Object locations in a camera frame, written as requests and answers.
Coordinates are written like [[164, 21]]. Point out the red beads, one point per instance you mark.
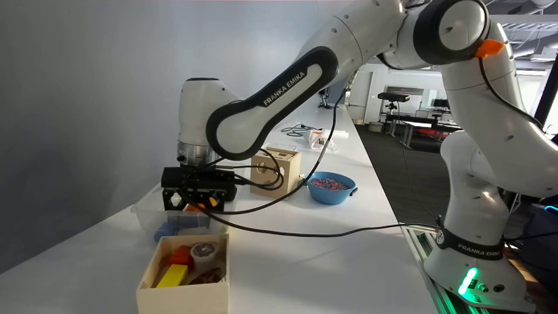
[[330, 183]]

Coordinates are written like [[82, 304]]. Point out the small white red object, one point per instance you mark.
[[316, 138]]

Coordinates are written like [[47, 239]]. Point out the white cup with dark top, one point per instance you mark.
[[204, 255]]

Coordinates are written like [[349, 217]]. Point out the dark blue bin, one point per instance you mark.
[[543, 238]]

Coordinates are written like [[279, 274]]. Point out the open wooden box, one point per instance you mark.
[[183, 299]]

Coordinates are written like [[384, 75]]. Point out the orange block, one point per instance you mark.
[[180, 255]]

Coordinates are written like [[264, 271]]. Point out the orange ball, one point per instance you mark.
[[192, 210]]

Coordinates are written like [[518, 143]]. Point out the wooden shape sorter cube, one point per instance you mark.
[[288, 168]]

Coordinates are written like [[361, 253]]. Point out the long yellow block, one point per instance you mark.
[[173, 276]]

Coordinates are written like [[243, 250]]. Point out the background desk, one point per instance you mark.
[[428, 124]]

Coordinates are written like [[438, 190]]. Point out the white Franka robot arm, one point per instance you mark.
[[267, 110]]

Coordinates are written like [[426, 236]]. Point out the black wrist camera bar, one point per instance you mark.
[[197, 177]]

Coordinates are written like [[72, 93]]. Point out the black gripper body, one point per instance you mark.
[[197, 197]]

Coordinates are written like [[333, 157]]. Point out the blue plastic bowl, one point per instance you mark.
[[330, 196]]

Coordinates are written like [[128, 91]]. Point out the blue cylindrical block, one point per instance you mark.
[[166, 231]]

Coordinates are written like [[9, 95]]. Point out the black stool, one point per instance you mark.
[[394, 96]]

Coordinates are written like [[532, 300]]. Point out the black marker pen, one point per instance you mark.
[[353, 190]]

